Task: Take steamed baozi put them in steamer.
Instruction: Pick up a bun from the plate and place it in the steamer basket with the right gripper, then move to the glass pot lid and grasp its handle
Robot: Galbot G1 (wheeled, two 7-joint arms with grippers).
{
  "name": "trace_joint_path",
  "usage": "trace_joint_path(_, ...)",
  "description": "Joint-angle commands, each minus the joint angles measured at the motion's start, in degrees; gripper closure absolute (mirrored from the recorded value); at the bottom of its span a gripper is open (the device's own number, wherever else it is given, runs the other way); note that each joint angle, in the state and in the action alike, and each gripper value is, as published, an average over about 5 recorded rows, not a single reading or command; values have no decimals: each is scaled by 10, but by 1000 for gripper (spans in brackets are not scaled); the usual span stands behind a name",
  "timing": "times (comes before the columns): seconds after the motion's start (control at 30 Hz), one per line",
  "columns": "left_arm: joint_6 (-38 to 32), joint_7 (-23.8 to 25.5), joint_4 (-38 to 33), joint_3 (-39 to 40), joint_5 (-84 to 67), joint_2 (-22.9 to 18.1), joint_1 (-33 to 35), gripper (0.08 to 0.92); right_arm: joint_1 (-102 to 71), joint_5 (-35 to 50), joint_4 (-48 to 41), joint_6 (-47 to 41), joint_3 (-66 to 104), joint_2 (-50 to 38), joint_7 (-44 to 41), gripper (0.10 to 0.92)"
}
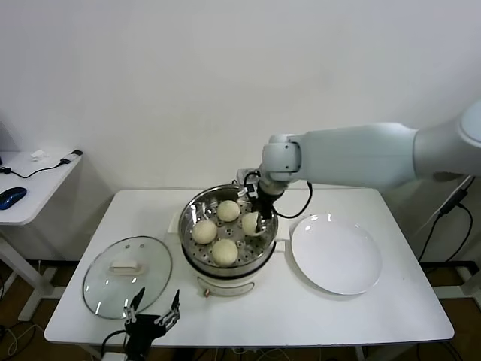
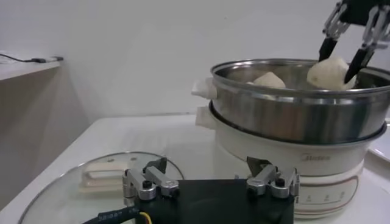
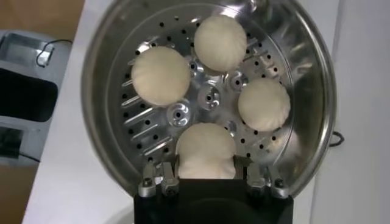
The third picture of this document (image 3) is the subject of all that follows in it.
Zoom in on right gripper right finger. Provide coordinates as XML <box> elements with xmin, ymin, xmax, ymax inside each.
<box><xmin>233</xmin><ymin>154</ymin><xmax>290</xmax><ymax>199</ymax></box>

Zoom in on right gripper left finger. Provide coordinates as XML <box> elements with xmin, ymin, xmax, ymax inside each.
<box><xmin>137</xmin><ymin>153</ymin><xmax>180</xmax><ymax>198</ymax></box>

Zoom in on white steamed baozi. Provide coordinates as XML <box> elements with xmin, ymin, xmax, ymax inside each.
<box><xmin>193</xmin><ymin>14</ymin><xmax>248</xmax><ymax>73</ymax></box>
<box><xmin>175</xmin><ymin>122</ymin><xmax>238</xmax><ymax>180</ymax></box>
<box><xmin>237</xmin><ymin>77</ymin><xmax>292</xmax><ymax>132</ymax></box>
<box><xmin>130</xmin><ymin>45</ymin><xmax>192</xmax><ymax>107</ymax></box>

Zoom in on stainless steel steamer basket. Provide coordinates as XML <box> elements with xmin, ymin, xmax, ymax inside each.
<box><xmin>80</xmin><ymin>0</ymin><xmax>338</xmax><ymax>197</ymax></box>

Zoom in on black pot power cord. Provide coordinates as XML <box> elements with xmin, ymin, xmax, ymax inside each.
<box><xmin>328</xmin><ymin>130</ymin><xmax>346</xmax><ymax>148</ymax></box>

